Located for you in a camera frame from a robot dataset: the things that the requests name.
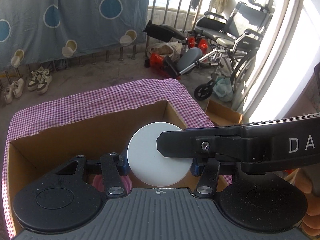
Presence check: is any pink plastic lid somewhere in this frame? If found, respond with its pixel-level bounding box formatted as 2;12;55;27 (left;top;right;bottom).
92;174;132;193

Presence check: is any white pill bottle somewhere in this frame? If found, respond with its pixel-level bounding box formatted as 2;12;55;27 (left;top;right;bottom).
127;122;193;187

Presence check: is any person right hand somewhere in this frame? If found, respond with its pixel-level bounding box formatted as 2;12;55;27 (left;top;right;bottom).
295;168;320;237

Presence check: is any small cardboard box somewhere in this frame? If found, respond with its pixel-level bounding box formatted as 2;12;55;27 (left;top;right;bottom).
205;100;242;126

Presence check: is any brown cardboard box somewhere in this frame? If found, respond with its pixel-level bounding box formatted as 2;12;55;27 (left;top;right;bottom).
2;100;213;237

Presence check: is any grey padded headrest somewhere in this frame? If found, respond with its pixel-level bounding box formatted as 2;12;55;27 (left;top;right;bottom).
176;47;203;72

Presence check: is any purple checkered tablecloth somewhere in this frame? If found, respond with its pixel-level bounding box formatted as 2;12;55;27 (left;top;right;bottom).
1;77;233;239

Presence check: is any wheelchair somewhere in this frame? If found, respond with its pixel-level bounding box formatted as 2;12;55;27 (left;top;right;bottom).
187;0;274;101

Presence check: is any black seat cushion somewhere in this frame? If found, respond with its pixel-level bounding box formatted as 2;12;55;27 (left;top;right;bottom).
143;20;185;42

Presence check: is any brown white sneaker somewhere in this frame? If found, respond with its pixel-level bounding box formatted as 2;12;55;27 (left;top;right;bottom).
36;69;53;94
27;66;44;92

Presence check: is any white sneaker pair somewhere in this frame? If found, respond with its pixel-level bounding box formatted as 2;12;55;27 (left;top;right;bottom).
3;86;13;104
11;78;25;99

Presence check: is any blue patterned bedsheet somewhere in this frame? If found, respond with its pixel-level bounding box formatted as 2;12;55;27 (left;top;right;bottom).
1;0;149;70

